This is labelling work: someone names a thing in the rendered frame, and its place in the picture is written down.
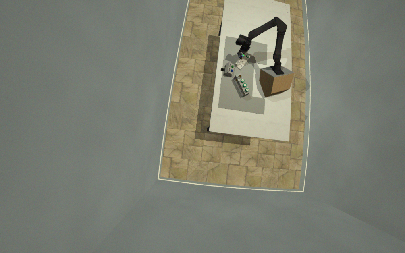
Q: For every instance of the grey sloping control panel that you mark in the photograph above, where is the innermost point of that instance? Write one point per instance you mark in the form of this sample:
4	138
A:
229	67

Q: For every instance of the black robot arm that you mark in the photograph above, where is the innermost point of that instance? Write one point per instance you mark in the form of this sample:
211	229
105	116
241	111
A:
281	29

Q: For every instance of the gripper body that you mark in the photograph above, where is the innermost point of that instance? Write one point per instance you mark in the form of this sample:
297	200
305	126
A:
243	51

